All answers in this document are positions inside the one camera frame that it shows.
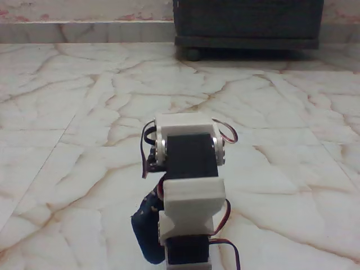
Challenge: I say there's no dark blue patterned sock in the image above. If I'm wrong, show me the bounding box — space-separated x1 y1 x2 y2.
130 182 167 266

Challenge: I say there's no dark wooden cabinet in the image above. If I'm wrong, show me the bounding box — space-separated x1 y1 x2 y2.
172 0 325 51

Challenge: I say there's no red white looped servo cable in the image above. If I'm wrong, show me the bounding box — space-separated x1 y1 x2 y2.
212 118 239 146

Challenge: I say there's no red brown servo cable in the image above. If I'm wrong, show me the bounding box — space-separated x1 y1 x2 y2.
210 197 233 237

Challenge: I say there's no red black servo cable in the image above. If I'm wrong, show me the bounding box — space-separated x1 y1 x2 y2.
208 238 243 270

